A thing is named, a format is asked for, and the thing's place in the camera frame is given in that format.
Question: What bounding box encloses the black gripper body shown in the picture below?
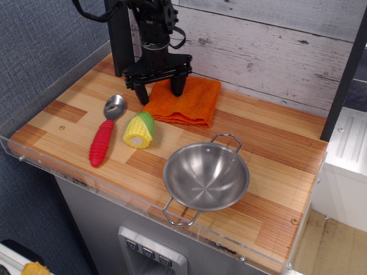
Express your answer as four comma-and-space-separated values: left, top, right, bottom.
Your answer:
122, 44, 193, 89

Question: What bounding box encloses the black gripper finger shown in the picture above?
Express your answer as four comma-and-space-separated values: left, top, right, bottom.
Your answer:
170, 73, 187, 97
134, 83, 149, 105

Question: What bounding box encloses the orange towel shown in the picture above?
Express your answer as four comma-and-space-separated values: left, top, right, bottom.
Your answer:
143, 77, 221, 128

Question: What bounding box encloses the stainless steel two-handled bowl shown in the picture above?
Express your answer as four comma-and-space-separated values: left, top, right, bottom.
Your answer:
163, 133, 250, 226

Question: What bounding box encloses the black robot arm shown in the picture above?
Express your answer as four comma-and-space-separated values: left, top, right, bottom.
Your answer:
122, 1, 192, 105

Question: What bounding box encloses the yellow green toy corn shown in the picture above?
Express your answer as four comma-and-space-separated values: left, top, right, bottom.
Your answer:
123, 112, 155, 149

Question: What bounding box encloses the grey toy fridge cabinet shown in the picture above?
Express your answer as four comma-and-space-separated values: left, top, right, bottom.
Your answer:
56, 178, 262, 274

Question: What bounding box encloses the silver dispenser button panel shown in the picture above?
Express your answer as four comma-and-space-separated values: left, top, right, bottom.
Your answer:
118, 226, 189, 275

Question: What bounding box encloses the white toy sink unit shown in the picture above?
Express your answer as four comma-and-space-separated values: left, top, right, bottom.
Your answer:
311, 107, 366, 231

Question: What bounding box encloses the yellow toy at corner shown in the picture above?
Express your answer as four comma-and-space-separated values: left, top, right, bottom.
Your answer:
21, 262, 51, 275

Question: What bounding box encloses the red-handled metal spoon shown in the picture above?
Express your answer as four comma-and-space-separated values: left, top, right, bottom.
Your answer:
89, 95, 126, 167

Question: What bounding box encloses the black left shelf post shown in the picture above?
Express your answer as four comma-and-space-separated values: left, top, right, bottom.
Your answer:
108, 5, 135, 77

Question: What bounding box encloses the black shelf post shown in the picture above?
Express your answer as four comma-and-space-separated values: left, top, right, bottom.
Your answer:
320, 10, 366, 142
108, 5, 135, 77

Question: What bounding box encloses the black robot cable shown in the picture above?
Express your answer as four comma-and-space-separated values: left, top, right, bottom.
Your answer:
71, 0, 187, 50

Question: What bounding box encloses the black right shelf post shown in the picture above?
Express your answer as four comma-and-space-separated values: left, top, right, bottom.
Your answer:
320, 10, 366, 142

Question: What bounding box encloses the clear acrylic guard rail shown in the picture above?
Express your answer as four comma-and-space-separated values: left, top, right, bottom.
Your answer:
9, 36, 333, 273

